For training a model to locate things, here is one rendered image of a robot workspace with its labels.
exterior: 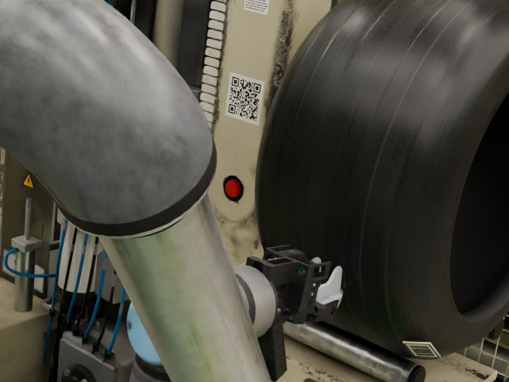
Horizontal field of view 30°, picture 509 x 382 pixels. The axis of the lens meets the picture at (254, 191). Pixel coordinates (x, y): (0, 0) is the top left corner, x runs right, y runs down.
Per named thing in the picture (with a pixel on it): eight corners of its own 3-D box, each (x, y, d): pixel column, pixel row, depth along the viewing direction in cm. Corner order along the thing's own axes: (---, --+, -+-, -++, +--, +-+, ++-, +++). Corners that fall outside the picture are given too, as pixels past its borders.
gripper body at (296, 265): (336, 262, 122) (282, 273, 112) (321, 324, 124) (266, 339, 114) (288, 242, 126) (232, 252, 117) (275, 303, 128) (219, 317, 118)
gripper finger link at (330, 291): (365, 265, 130) (329, 273, 123) (355, 305, 131) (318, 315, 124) (346, 258, 132) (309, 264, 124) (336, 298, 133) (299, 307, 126)
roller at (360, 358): (250, 284, 162) (243, 309, 163) (234, 285, 158) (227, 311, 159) (429, 365, 142) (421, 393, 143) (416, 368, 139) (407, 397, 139)
